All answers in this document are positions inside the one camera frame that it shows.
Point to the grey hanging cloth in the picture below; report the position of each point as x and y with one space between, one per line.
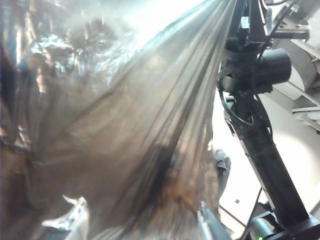
223 170

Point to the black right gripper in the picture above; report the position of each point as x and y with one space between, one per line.
247 30

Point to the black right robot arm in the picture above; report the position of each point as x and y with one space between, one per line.
265 155

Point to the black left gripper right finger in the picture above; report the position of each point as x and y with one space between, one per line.
210 227

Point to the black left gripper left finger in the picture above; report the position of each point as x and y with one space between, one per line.
75 225

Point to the black plastic garbage bag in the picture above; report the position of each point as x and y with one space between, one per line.
112 125

